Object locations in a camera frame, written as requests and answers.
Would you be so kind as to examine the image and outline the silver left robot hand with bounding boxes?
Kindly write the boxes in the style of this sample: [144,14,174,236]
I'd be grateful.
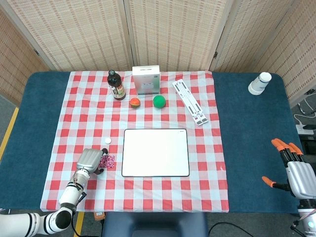
[76,147,109,176]

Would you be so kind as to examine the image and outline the silver right hand orange fingertips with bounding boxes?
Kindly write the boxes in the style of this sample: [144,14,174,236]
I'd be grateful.
[262,138,316,201]

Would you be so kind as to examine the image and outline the white board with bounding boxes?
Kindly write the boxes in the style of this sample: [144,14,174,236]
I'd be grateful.
[121,128,190,178]

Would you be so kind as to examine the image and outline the white power strip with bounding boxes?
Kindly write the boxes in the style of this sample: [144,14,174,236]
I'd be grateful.
[295,124,315,136]

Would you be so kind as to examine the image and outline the teal table cover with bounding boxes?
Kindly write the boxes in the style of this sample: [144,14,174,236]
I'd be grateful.
[0,71,303,214]

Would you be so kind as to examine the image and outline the red white checkered tablecloth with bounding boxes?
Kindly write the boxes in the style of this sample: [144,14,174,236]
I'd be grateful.
[39,70,230,213]

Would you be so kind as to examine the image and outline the dark sauce bottle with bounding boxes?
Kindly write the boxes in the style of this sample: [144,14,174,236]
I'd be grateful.
[107,70,127,101]

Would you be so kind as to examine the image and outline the dark blue seat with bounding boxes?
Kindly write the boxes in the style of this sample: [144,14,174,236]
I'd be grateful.
[102,211,208,237]

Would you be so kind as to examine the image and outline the white paper cup stack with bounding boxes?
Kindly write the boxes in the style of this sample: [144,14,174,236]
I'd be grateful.
[247,72,273,96]

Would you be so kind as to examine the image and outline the silver earbuds box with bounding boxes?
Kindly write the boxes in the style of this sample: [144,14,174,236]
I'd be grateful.
[132,65,161,96]

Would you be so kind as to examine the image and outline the white folding laptop stand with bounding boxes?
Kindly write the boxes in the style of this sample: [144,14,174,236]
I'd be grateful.
[172,79,211,126]

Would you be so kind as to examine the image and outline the woven bamboo folding screen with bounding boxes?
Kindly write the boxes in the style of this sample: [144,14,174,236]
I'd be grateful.
[0,0,316,107]

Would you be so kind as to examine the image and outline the white cable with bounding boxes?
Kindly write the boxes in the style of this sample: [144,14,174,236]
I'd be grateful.
[293,113,316,127]

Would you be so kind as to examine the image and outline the black floor cable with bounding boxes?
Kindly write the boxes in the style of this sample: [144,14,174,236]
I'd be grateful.
[208,222,250,237]

